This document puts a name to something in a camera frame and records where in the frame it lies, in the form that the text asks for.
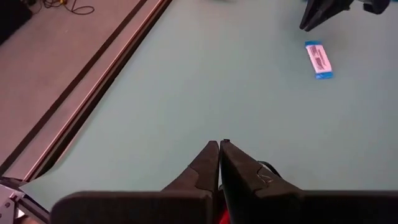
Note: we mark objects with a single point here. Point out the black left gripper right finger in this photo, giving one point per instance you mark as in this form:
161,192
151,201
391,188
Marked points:
245,186

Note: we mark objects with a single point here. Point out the black jack-o-lantern halloween bucket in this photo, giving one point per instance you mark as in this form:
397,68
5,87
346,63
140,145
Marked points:
275,170

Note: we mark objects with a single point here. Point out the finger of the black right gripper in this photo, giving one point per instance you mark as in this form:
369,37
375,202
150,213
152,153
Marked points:
335,7
312,9

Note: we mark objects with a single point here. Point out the white blue Hershey's candy bar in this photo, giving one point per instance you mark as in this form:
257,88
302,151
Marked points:
318,59

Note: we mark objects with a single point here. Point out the red Kit Kat candy pack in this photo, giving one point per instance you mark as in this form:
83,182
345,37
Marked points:
224,219

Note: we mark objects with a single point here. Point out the green table mat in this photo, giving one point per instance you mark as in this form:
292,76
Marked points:
186,77

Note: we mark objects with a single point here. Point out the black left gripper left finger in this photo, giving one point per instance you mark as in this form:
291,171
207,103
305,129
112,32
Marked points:
202,180

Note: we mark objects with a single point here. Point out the black aluminium table frame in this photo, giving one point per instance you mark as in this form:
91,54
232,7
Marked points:
97,95

